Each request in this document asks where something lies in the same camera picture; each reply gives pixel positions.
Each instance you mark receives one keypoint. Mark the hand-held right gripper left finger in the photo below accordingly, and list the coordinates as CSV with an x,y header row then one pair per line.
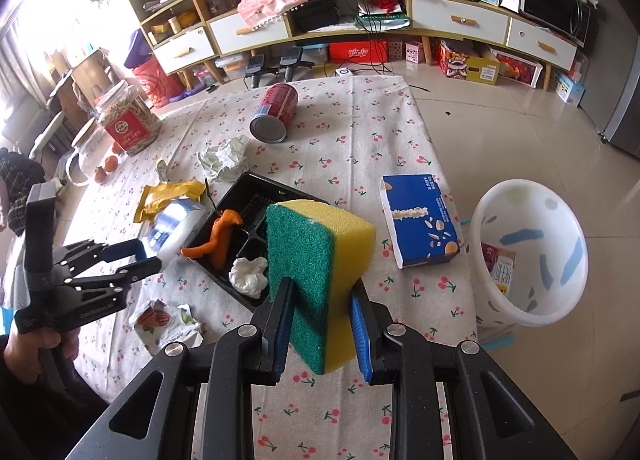
x,y
284,325

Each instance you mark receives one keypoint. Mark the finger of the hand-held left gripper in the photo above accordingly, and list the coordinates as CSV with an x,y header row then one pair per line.
x,y
145,266
135,250

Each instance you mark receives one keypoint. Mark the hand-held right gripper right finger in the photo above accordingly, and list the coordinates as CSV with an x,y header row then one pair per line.
x,y
359,340

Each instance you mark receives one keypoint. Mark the white blue plastic packet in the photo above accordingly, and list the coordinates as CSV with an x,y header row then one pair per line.
x,y
175,225

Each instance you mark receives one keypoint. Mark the yellow green scouring sponge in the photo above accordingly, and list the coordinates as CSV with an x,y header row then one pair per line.
x,y
300,280

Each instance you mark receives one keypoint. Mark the strawberry print white wrapper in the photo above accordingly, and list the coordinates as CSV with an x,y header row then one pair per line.
x,y
165,327

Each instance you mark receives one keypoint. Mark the black plastic food tray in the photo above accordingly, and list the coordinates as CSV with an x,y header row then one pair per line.
x,y
250,195

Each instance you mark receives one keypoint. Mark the white plastic bin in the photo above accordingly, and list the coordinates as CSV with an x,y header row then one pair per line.
x,y
545,220

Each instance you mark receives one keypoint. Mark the person's left forearm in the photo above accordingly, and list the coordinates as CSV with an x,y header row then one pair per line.
x,y
45,420

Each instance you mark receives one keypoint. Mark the person's left hand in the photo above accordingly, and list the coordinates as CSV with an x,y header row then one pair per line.
x,y
27,350

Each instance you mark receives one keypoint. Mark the dark plaid cloth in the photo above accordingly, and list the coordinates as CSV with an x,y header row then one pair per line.
x,y
22,185

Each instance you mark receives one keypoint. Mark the white crumpled tissue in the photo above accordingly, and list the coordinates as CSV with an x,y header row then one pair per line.
x,y
248,277

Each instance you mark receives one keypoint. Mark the yellow snack packet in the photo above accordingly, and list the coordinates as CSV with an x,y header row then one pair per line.
x,y
165,195

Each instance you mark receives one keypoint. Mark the orange carrot scrap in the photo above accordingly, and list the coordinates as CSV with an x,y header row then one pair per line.
x,y
220,240

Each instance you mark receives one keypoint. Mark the small orange fruit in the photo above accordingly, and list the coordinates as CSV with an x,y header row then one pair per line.
x,y
100,175
111,163

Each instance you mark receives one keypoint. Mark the small foil wrapper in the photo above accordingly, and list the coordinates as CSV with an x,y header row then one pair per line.
x,y
162,171

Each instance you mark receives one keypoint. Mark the clear glass pitcher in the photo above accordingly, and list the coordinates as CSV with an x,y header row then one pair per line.
x,y
82,155

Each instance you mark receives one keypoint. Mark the pale green crumpled paper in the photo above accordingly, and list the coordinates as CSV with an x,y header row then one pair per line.
x,y
225,158

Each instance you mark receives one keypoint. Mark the glass jar with red label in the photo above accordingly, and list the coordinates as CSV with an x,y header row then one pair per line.
x,y
127,120

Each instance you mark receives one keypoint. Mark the blue cardboard box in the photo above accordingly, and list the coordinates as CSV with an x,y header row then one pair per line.
x,y
420,220

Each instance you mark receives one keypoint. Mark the red white snack wrapper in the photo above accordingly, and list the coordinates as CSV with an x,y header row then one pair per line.
x,y
500,267

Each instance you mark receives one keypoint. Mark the red plastic basket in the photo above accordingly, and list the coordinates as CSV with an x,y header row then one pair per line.
x,y
160,83

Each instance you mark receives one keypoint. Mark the wooden side table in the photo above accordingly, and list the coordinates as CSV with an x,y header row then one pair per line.
x,y
85,75

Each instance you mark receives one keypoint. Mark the cherry print tablecloth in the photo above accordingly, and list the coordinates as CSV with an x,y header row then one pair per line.
x,y
350,140

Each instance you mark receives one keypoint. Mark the red drink can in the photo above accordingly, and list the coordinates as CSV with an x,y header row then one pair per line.
x,y
275,108

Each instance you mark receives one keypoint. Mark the purple plastic item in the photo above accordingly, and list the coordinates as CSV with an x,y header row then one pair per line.
x,y
140,48

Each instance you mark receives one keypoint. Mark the clear plastic storage box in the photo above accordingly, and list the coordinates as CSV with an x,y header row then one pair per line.
x,y
232,68

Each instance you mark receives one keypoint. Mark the black hand-held device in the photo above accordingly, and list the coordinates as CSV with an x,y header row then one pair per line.
x,y
255,68
291,60

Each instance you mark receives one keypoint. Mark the wooden shelf unit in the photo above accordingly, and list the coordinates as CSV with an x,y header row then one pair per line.
x,y
170,5

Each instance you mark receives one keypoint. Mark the white square device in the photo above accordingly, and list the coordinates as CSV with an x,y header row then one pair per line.
x,y
343,73

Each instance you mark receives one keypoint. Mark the flat red box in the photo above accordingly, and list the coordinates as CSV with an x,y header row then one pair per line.
x,y
357,53

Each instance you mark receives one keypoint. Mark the small pink patterned box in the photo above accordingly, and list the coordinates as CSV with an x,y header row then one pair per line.
x,y
395,50
415,53

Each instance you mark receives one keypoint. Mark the lion print cardboard box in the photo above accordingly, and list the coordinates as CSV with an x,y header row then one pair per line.
x,y
465,65

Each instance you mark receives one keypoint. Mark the black electronic device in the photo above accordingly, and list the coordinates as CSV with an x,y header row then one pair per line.
x,y
315,15

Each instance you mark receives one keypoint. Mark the red white gift box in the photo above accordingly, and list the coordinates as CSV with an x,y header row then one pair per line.
x,y
520,69

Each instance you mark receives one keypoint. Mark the blue white yellow carton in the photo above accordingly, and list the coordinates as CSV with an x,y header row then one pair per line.
x,y
570,89

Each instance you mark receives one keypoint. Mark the wooden white-drawer TV cabinet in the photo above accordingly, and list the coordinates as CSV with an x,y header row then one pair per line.
x,y
450,15

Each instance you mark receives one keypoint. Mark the red fabric item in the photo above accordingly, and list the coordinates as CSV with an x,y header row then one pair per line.
x,y
390,3

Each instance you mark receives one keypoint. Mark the grey refrigerator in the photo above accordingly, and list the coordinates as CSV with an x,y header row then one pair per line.
x,y
625,100

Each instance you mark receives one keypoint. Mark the black microwave oven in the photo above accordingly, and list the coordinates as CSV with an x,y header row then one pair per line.
x,y
555,8

